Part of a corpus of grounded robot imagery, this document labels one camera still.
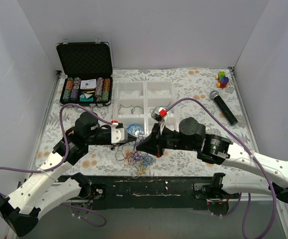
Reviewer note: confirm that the teal card box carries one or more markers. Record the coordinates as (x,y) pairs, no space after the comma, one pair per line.
(85,99)

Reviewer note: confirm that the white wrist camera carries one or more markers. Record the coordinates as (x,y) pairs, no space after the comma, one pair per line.
(119,134)
(160,114)

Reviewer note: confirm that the white compartment tray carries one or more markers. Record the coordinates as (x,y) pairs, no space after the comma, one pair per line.
(134,102)

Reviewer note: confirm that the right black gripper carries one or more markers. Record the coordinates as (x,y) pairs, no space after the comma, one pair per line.
(157,140)

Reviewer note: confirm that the black handheld microphone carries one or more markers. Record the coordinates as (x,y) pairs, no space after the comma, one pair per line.
(214,95)

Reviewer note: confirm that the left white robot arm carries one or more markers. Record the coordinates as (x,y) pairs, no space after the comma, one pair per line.
(24,207)

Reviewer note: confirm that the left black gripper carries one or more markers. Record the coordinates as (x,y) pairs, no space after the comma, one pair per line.
(106,137)

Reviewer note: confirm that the colourful toy block stack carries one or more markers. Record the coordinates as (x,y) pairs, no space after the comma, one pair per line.
(222,80)

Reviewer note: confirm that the orange poker chip stack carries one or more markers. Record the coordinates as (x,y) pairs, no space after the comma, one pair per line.
(68,87)

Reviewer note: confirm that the black poker chip case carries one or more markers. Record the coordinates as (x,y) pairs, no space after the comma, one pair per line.
(86,60)

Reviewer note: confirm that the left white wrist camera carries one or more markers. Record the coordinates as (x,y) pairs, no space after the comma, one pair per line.
(119,134)

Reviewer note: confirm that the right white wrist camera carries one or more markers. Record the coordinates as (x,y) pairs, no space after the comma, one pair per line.
(160,114)

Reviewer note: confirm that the purple poker chip stack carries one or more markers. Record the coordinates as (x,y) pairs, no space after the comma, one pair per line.
(75,89)

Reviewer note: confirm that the white playing card deck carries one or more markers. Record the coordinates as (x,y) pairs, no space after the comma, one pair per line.
(88,84)

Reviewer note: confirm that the green poker chip stack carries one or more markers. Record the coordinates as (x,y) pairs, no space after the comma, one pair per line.
(105,96)

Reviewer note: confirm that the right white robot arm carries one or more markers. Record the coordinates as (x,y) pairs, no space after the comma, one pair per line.
(269,176)

